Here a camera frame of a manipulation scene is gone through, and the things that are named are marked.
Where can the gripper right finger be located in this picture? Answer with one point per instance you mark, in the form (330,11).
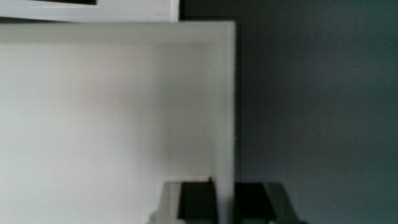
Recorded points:
(261,204)

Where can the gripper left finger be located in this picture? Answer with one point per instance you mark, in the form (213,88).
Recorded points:
(186,205)

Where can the white drawer cabinet box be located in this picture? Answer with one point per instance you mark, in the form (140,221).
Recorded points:
(115,120)

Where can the white front drawer tray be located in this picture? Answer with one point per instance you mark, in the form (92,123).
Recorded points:
(103,11)

